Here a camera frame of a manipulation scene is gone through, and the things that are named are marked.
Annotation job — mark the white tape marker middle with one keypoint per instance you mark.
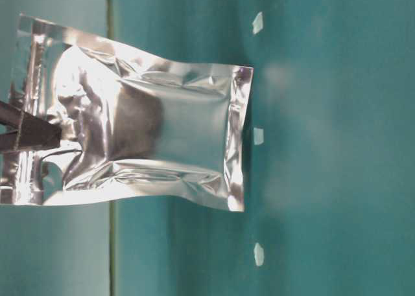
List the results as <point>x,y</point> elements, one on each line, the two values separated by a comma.
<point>259,136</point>

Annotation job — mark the silver zip bag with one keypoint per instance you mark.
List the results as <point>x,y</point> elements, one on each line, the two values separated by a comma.
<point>133,124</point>

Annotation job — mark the white tape marker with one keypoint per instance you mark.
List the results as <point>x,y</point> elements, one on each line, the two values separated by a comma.
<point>259,255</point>
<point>259,136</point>
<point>257,24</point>

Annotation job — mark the white tape marker bottom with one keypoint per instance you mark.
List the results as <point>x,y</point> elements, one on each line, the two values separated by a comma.
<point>259,255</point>

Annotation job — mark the white tape marker top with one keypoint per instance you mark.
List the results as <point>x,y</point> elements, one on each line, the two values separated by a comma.
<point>257,24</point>

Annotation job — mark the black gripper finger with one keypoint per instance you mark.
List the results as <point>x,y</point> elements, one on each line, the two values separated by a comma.
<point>14,141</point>
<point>27,124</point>

